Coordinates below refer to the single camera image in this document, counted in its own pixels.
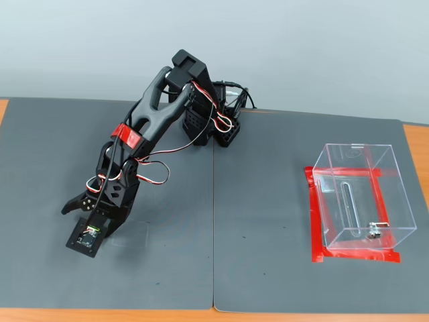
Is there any red tape band on arm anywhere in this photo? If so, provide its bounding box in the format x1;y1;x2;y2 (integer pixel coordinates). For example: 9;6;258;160
111;123;143;149

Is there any black power cable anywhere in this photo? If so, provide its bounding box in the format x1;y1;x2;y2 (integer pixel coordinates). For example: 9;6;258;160
214;79;258;118

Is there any gray table mat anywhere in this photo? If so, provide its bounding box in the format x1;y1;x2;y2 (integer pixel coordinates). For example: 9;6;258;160
0;97;215;311
212;109;429;315

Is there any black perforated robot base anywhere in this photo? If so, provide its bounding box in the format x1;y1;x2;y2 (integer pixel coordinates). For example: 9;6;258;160
182;106;243;149

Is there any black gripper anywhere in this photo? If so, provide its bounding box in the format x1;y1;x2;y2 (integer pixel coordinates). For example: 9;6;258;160
60;176;141;239

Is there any red tape frame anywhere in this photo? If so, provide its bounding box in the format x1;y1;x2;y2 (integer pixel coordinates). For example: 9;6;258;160
304;166;402;264

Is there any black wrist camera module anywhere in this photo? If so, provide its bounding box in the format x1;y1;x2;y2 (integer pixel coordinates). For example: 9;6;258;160
66;216;112;260

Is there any transparent acrylic box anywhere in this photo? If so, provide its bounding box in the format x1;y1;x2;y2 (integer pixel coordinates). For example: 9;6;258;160
312;143;418;251

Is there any small metal box latch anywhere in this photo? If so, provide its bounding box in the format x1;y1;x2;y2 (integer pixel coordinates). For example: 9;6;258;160
367;221;390;240

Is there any red white arm servo wire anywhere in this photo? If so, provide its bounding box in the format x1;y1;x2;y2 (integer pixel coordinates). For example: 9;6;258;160
147;83;236;158

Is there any red white wrist servo wire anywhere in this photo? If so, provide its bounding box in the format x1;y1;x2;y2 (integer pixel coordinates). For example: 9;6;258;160
85;160;171;195

